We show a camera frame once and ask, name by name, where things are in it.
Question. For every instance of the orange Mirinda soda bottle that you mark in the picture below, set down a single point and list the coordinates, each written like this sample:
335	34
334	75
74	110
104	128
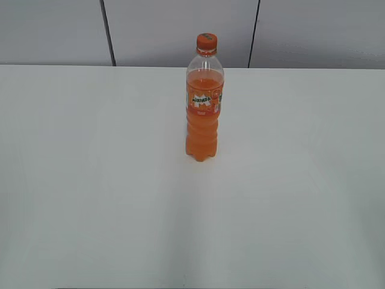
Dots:
204	91

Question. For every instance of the orange bottle cap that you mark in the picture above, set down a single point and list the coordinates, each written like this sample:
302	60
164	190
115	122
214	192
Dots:
207	42

